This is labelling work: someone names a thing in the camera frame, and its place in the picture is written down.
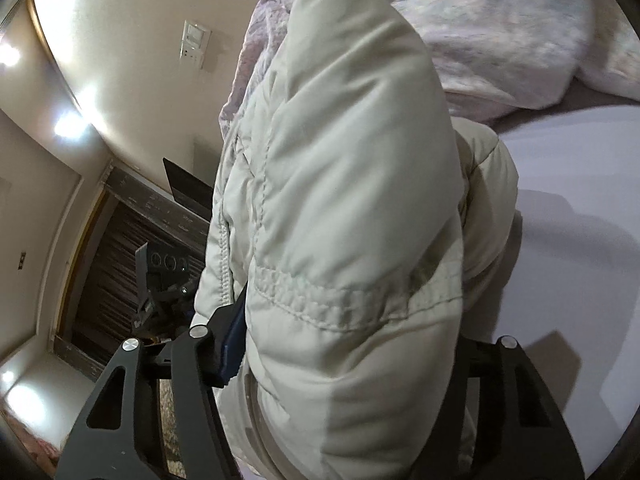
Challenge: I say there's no person's cream fleece clothing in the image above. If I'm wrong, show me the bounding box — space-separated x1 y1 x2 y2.
157 377 185 480

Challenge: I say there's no white wall switch panel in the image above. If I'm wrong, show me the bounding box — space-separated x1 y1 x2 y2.
179 20 212 70

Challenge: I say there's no pink fluffy blanket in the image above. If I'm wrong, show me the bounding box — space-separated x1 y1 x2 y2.
217 0 640 126

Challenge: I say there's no cream puffer jacket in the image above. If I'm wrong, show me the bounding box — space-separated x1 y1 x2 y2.
192 0 521 480

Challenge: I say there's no dark laptop screen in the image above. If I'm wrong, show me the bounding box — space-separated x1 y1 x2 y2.
162 157 216 222

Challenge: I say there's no bed with lavender sheet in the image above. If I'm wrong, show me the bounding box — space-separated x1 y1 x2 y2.
240 77 640 480

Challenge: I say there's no dark wooden cabinet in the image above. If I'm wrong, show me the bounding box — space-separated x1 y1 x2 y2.
52 159 212 376

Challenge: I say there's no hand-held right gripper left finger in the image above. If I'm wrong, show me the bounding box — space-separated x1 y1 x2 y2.
55 285 251 480

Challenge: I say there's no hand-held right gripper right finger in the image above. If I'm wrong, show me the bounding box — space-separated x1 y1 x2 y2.
460 335 587 480

